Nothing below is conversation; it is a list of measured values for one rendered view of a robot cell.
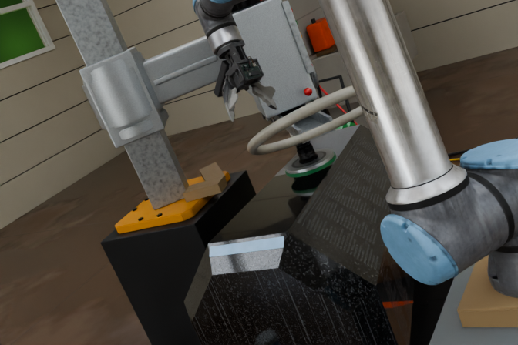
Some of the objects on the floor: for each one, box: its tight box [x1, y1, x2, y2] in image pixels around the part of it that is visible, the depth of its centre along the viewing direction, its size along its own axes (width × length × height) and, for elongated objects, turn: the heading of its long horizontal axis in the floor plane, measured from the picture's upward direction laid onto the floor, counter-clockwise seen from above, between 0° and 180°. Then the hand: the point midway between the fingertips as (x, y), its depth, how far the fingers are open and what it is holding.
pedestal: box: [100, 170, 257, 345], centre depth 319 cm, size 66×66×74 cm
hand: (253, 116), depth 162 cm, fingers open, 14 cm apart
